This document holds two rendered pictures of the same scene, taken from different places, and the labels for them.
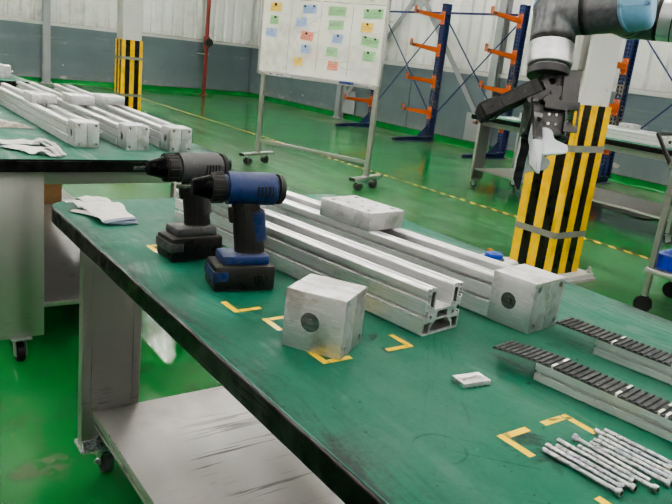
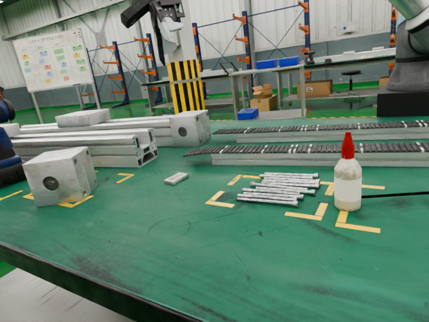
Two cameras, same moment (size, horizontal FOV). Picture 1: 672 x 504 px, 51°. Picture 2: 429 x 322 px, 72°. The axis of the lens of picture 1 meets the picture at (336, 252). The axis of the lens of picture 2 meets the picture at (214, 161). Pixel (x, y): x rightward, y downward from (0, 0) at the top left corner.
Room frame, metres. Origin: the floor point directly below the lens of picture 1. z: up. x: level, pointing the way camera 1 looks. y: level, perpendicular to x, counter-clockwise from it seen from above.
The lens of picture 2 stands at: (0.34, -0.09, 1.01)
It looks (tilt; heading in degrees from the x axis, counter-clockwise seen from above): 18 degrees down; 340
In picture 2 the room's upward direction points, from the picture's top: 8 degrees counter-clockwise
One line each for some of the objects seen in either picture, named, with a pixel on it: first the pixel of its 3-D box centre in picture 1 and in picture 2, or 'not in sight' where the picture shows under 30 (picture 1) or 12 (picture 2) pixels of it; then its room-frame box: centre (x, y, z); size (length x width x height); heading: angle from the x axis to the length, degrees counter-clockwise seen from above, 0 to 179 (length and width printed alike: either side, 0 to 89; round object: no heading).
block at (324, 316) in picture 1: (327, 313); (66, 173); (1.05, 0.00, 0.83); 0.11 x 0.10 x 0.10; 159
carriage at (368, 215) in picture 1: (360, 218); (84, 121); (1.56, -0.05, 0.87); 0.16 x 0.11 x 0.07; 45
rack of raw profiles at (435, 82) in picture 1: (421, 72); (113, 75); (11.72, -1.05, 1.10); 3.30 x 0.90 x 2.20; 37
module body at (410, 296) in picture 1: (294, 247); (45, 149); (1.43, 0.09, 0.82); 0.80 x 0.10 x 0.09; 45
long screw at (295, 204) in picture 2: (580, 470); (266, 201); (0.74, -0.32, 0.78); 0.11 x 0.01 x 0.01; 39
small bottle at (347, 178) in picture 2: not in sight; (347, 170); (0.65, -0.41, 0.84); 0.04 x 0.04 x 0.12
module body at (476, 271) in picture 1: (358, 238); (87, 134); (1.56, -0.05, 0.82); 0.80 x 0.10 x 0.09; 45
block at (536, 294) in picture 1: (529, 296); (193, 127); (1.26, -0.37, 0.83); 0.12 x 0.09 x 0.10; 135
